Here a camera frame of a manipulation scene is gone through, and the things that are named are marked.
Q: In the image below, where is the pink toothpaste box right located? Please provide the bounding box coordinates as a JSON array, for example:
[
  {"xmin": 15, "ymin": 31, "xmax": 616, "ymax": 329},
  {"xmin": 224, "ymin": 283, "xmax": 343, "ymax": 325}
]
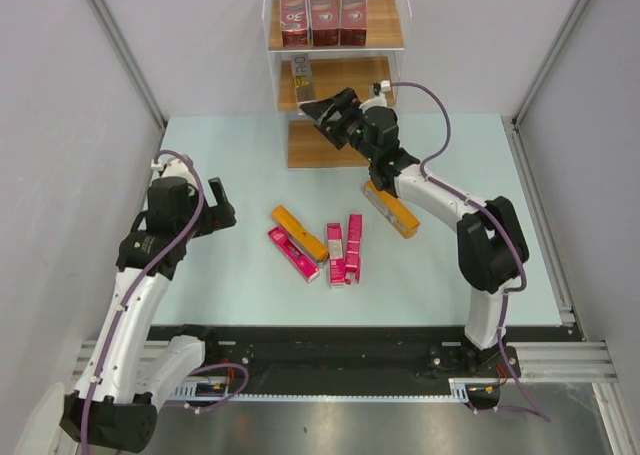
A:
[{"xmin": 345, "ymin": 213, "xmax": 363, "ymax": 283}]

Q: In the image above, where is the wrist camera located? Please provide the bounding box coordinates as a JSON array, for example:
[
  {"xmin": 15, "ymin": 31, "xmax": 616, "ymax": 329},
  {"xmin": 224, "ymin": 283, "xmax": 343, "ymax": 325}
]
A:
[
  {"xmin": 151, "ymin": 155, "xmax": 196, "ymax": 186},
  {"xmin": 370, "ymin": 80, "xmax": 392, "ymax": 106}
]

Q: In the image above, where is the red 3D toothpaste box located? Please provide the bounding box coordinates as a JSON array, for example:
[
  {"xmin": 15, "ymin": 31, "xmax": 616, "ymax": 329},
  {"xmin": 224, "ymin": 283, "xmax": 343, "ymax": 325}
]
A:
[{"xmin": 340, "ymin": 0, "xmax": 368, "ymax": 47}]

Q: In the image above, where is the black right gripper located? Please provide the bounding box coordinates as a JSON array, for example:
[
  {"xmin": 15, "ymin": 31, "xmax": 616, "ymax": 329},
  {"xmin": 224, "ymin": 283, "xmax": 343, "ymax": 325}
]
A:
[{"xmin": 301, "ymin": 87, "xmax": 378, "ymax": 163}]

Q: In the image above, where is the red foil toothpaste box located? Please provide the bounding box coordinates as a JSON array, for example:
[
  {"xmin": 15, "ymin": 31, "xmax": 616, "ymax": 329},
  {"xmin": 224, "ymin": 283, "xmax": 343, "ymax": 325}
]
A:
[{"xmin": 280, "ymin": 0, "xmax": 309, "ymax": 48}]

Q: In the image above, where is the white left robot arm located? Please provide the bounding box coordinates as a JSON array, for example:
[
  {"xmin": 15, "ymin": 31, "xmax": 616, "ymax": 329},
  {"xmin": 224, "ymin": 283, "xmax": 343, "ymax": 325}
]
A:
[{"xmin": 60, "ymin": 175, "xmax": 236, "ymax": 453}]

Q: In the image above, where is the pink toothpaste box middle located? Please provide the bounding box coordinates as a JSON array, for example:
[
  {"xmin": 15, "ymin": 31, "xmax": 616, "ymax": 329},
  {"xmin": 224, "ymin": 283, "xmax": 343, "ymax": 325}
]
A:
[{"xmin": 326, "ymin": 223, "xmax": 346, "ymax": 288}]

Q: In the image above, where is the orange toothpaste box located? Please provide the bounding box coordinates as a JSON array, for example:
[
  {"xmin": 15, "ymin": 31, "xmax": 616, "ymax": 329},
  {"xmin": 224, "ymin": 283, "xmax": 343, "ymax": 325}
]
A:
[
  {"xmin": 271, "ymin": 205, "xmax": 329, "ymax": 264},
  {"xmin": 364, "ymin": 180, "xmax": 420, "ymax": 239}
]

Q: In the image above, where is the silver gold R.O toothpaste box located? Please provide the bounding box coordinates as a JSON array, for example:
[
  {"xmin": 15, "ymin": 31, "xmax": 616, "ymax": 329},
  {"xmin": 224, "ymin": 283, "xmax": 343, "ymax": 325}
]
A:
[{"xmin": 290, "ymin": 53, "xmax": 316, "ymax": 105}]

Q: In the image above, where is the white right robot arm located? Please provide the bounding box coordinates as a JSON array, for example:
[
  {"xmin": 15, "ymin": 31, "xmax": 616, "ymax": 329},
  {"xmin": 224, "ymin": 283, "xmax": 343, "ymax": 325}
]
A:
[{"xmin": 299, "ymin": 87, "xmax": 529, "ymax": 376}]

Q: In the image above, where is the acrylic three-tier wooden shelf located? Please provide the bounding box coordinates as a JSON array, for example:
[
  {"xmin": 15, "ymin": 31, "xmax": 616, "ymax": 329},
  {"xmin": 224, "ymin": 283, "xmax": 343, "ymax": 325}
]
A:
[{"xmin": 262, "ymin": 0, "xmax": 412, "ymax": 169}]

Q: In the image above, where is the white cable duct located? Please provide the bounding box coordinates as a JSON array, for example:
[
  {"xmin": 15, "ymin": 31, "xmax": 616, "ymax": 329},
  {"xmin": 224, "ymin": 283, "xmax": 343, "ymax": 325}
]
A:
[{"xmin": 168, "ymin": 376, "xmax": 502, "ymax": 406}]

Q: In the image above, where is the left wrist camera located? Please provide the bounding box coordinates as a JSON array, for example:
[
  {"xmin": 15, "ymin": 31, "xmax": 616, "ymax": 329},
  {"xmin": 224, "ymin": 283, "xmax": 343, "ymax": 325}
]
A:
[{"xmin": 151, "ymin": 155, "xmax": 196, "ymax": 186}]

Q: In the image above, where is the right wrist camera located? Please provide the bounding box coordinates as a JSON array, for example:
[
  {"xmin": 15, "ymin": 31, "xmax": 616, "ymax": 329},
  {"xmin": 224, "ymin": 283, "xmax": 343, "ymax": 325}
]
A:
[{"xmin": 370, "ymin": 80, "xmax": 392, "ymax": 106}]

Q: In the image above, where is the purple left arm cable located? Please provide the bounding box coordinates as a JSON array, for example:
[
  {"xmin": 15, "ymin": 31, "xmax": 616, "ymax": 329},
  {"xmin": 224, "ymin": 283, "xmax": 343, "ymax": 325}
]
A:
[{"xmin": 78, "ymin": 149, "xmax": 207, "ymax": 451}]

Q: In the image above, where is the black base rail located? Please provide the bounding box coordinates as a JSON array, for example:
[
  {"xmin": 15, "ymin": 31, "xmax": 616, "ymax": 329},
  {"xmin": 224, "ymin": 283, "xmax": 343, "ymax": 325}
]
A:
[{"xmin": 144, "ymin": 324, "xmax": 586, "ymax": 401}]

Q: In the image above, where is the pink Be You toothpaste box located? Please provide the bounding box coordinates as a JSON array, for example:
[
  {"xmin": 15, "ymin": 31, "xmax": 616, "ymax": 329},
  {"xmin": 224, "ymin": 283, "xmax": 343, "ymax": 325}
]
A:
[{"xmin": 268, "ymin": 227, "xmax": 320, "ymax": 283}]

